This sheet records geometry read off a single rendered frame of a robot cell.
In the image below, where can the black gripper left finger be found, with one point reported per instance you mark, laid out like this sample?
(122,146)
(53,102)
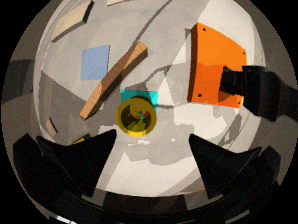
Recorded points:
(84,161)

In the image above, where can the orange wooden bar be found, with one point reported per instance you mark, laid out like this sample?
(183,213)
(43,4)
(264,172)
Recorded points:
(113,78)

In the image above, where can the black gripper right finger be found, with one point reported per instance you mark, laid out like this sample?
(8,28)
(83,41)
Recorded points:
(216,165)

